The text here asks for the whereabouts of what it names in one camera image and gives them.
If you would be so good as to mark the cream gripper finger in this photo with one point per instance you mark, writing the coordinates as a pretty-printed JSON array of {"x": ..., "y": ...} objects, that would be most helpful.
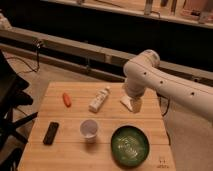
[{"x": 136, "y": 105}]

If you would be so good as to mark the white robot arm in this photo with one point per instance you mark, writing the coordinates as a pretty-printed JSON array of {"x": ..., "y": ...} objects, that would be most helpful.
[{"x": 142, "y": 72}]

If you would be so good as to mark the green ceramic bowl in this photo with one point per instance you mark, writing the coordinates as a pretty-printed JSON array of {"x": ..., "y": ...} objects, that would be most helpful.
[{"x": 129, "y": 146}]

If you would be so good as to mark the white rectangular block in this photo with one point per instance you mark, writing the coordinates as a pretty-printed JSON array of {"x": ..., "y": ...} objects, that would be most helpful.
[{"x": 126, "y": 101}]

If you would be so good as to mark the white plastic bottle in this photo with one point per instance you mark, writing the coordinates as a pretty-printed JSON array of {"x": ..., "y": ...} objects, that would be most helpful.
[{"x": 100, "y": 98}]

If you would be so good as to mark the orange carrot-shaped object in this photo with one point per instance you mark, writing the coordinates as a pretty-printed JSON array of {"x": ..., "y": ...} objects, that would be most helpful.
[{"x": 66, "y": 100}]

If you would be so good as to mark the black chair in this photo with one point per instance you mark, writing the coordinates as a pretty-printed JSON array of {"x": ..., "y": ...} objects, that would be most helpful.
[{"x": 11, "y": 96}]

